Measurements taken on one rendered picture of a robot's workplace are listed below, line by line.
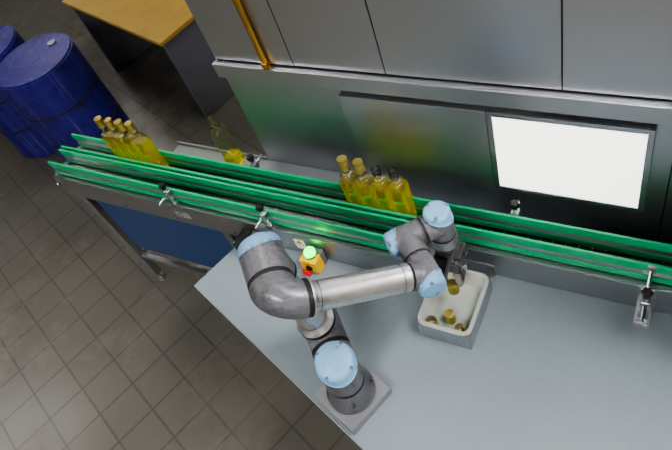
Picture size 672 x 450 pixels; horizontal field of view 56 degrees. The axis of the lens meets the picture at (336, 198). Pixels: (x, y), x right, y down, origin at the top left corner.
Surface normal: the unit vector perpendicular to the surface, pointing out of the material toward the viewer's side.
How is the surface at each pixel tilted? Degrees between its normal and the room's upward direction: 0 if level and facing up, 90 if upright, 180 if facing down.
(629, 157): 90
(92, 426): 0
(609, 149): 90
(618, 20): 90
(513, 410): 0
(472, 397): 0
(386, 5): 90
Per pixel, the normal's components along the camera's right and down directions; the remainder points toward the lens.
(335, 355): -0.20, -0.51
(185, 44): 0.72, 0.38
